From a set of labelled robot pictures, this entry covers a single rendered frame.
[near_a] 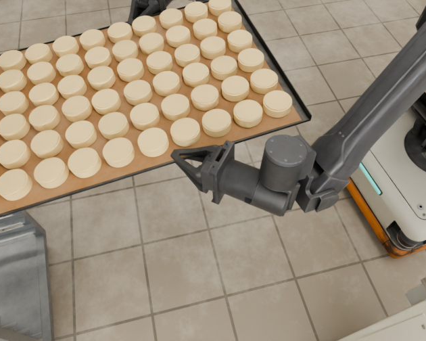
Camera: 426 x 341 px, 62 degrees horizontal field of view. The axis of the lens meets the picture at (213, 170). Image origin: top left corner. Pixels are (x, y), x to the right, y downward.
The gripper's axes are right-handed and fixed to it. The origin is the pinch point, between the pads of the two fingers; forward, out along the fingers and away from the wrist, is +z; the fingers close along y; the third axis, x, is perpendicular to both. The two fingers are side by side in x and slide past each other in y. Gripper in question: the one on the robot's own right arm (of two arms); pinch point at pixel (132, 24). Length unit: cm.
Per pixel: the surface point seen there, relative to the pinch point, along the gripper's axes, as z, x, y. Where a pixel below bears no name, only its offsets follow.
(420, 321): 27, 76, -22
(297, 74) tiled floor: -113, 17, -104
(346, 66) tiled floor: -133, 41, -105
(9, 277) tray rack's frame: 58, -40, -82
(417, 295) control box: 21, 76, -27
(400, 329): 28, 76, -30
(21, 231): 42, -43, -75
